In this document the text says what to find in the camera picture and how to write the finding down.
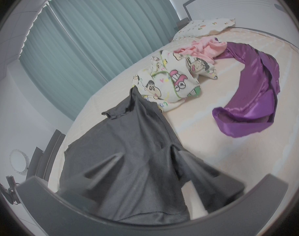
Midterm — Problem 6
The blue-green curtain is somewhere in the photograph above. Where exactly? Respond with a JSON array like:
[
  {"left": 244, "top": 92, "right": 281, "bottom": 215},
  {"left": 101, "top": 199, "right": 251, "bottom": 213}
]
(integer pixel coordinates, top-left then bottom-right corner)
[
  {"left": 47, "top": 0, "right": 182, "bottom": 83},
  {"left": 18, "top": 5, "right": 109, "bottom": 121}
]

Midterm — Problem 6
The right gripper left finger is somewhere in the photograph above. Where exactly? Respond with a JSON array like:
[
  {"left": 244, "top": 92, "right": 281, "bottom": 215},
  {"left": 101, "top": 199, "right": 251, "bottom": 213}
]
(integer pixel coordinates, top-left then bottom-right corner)
[{"left": 63, "top": 153, "right": 123, "bottom": 201}]

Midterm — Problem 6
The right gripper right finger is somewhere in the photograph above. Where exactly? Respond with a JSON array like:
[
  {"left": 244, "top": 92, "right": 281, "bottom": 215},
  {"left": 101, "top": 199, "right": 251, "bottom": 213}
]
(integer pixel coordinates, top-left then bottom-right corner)
[{"left": 172, "top": 146, "right": 245, "bottom": 206}]

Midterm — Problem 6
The white round framed mirror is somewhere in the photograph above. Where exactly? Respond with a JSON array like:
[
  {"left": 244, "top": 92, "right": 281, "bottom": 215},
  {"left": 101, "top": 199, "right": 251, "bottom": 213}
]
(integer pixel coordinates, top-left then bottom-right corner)
[{"left": 9, "top": 149, "right": 30, "bottom": 174}]

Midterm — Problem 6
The black chest of drawers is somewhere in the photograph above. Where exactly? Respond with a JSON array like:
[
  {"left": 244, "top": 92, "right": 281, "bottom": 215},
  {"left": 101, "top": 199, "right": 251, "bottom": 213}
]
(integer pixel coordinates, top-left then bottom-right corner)
[{"left": 25, "top": 129, "right": 66, "bottom": 182}]

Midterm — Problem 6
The black T-shirt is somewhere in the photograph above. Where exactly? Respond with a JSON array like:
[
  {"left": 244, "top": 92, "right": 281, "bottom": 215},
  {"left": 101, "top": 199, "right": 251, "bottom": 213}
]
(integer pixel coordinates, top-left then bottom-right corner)
[{"left": 59, "top": 86, "right": 246, "bottom": 225}]

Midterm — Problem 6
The pink garment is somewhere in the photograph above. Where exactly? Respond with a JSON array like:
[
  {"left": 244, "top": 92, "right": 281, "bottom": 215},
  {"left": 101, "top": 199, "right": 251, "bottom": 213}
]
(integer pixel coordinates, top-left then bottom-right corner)
[{"left": 174, "top": 38, "right": 227, "bottom": 65}]

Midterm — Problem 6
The bed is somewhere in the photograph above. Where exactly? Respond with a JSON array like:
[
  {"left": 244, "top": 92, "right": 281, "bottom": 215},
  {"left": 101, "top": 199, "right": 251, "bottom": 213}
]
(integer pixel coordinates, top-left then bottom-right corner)
[{"left": 47, "top": 0, "right": 299, "bottom": 221}]

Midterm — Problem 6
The white printed pillow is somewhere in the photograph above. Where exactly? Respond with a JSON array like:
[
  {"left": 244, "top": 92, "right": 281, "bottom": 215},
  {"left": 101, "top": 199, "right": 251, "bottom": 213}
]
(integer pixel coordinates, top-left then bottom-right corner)
[{"left": 173, "top": 18, "right": 236, "bottom": 40}]

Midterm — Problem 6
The purple garment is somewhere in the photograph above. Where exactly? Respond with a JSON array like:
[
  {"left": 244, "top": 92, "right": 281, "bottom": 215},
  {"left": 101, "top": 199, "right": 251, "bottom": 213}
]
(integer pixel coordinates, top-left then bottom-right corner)
[{"left": 212, "top": 41, "right": 281, "bottom": 138}]

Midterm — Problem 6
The grey bedside table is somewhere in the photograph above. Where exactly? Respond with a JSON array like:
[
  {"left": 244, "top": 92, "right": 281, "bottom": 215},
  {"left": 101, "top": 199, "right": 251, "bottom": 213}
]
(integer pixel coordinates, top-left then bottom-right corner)
[{"left": 176, "top": 18, "right": 190, "bottom": 32}]

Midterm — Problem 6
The white printed pyjama top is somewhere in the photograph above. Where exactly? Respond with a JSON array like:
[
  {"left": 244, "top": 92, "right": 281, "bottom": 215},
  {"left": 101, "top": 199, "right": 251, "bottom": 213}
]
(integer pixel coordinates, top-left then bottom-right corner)
[{"left": 132, "top": 49, "right": 218, "bottom": 113}]

